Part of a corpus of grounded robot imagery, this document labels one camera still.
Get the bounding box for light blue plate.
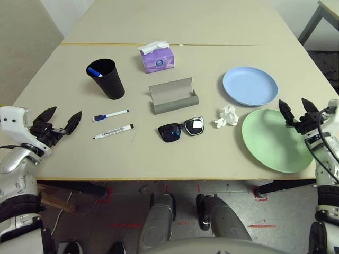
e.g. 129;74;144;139
222;66;279;107

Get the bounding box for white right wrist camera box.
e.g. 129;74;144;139
327;99;339;117

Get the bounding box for wooden plank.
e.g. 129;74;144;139
37;185;77;214

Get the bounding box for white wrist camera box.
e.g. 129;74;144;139
0;106;51;157
327;99;339;117

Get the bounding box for black sunglasses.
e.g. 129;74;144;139
158;116;205;144

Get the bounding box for white marker black cap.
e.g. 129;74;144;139
93;123;135;140

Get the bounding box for grey robot torso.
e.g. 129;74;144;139
142;237;297;254

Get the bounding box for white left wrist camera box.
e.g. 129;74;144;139
0;106;51;157

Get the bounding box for grey robot left leg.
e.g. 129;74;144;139
137;192;177;252

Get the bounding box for grey glasses case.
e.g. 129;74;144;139
148;77;200;115

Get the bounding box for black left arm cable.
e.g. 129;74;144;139
0;144;32;153

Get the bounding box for purple tissue pack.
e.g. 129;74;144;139
137;40;176;74

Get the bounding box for grey robot right leg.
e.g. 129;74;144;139
195;194;252;241

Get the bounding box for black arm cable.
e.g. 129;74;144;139
0;144;32;153
317;108;339;183

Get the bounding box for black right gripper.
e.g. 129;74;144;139
278;98;323;135

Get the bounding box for black plastic cup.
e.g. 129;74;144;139
85;58;126;101

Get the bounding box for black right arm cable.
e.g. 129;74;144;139
317;108;339;183

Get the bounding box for black table foot bar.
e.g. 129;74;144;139
258;179;317;196
37;181;109;199

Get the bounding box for thin white cable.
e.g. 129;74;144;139
50;190;106;236

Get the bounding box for white marker blue cap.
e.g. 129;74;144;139
92;109;130;122

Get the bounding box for side table black frame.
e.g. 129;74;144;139
298;0;339;46

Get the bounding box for grey robot leg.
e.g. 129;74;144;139
137;192;177;252
195;194;252;241

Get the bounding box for light green plate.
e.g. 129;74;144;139
241;108;315;174

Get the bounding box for short blue marker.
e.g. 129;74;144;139
87;67;103;78

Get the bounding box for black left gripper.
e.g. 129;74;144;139
29;106;83;149

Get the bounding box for black shoe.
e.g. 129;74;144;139
108;241;127;254
57;240;83;254

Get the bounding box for white tissue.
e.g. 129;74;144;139
211;105;239;129

